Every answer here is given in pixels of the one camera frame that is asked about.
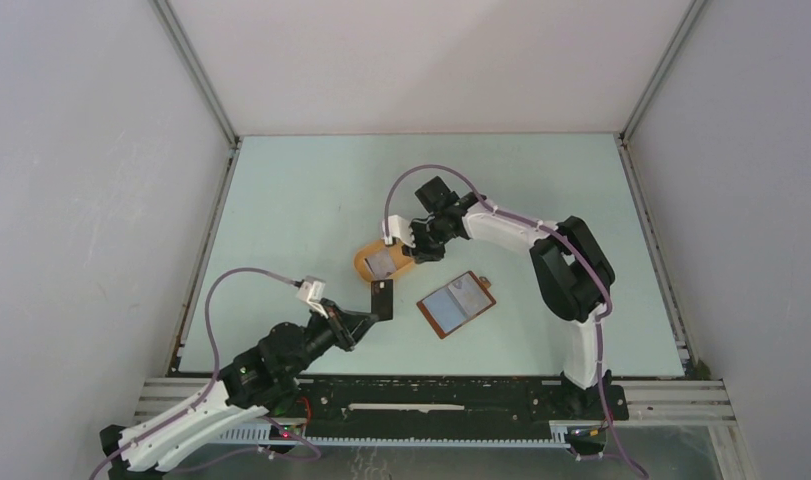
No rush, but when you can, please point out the aluminium frame rail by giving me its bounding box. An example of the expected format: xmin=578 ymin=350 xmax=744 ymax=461
xmin=134 ymin=377 xmax=738 ymax=427

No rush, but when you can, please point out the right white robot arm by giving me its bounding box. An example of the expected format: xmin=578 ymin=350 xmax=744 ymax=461
xmin=392 ymin=177 xmax=615 ymax=418

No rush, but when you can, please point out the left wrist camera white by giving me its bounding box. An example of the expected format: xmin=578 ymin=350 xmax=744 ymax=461
xmin=296 ymin=276 xmax=327 ymax=317

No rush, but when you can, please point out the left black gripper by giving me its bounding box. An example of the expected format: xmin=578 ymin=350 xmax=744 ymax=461
xmin=284 ymin=297 xmax=379 ymax=379

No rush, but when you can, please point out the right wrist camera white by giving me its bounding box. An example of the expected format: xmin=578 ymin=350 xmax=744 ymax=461
xmin=382 ymin=215 xmax=415 ymax=247

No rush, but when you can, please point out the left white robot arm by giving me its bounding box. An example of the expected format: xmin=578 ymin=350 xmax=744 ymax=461
xmin=100 ymin=299 xmax=393 ymax=479

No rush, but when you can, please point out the white cable duct strip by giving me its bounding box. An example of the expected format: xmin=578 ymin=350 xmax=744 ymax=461
xmin=206 ymin=423 xmax=569 ymax=449

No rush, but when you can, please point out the black card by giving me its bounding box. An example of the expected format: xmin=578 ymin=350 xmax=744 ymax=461
xmin=370 ymin=279 xmax=394 ymax=322

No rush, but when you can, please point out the brown leather card holder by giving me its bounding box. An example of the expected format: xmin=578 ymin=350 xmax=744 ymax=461
xmin=416 ymin=270 xmax=497 ymax=340

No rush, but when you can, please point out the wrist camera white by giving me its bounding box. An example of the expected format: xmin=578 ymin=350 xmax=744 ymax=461
xmin=382 ymin=215 xmax=415 ymax=247
xmin=296 ymin=276 xmax=327 ymax=317

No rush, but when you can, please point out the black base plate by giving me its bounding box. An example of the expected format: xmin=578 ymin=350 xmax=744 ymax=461
xmin=235 ymin=374 xmax=630 ymax=440

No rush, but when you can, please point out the orange plastic card tray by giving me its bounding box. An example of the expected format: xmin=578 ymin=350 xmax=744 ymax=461
xmin=353 ymin=240 xmax=415 ymax=283

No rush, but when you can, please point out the grey patterned card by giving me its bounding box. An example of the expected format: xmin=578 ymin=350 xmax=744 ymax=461
xmin=364 ymin=249 xmax=398 ymax=280

